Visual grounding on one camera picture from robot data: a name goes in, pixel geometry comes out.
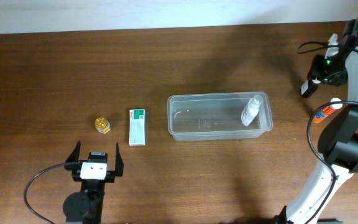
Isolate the clear plastic container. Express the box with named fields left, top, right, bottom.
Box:
left=167, top=91, right=273, bottom=141

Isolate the white green medicine box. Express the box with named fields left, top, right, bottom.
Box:
left=129, top=109, right=145, bottom=146

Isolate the orange tube white cap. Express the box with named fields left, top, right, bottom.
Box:
left=313, top=98, right=342, bottom=124

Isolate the small gold lid jar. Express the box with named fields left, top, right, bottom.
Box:
left=94, top=117, right=111, bottom=134

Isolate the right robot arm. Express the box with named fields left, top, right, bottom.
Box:
left=272, top=18, right=358, bottom=223

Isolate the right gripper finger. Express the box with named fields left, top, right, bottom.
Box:
left=307, top=55, right=325, bottom=82
left=323, top=70, right=347, bottom=86

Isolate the white lotion bottle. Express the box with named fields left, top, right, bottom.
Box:
left=241, top=95, right=263, bottom=126

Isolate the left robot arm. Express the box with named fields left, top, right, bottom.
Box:
left=63, top=141, right=124, bottom=223

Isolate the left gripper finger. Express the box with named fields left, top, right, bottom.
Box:
left=65, top=141, right=81, bottom=163
left=114, top=142, right=124, bottom=177

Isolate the dark bottle white cap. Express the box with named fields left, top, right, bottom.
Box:
left=300, top=79, right=321, bottom=98

